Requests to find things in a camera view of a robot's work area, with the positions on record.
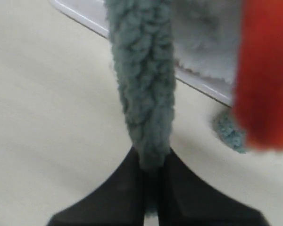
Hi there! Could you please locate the green knitted scarf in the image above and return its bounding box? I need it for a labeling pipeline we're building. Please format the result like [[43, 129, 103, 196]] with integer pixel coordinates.
[[105, 0, 247, 218]]

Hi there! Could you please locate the white plush snowman toy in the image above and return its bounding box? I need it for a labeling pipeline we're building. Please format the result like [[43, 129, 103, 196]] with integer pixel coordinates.
[[172, 0, 283, 153]]

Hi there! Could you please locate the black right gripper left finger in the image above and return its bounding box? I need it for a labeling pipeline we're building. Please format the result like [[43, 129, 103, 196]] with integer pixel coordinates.
[[48, 148, 145, 226]]

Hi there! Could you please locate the white square tray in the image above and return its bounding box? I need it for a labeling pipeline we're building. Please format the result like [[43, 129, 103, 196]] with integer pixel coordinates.
[[49, 0, 232, 106]]

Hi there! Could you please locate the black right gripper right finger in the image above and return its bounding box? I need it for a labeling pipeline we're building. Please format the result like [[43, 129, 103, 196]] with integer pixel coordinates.
[[158, 150, 269, 226]]

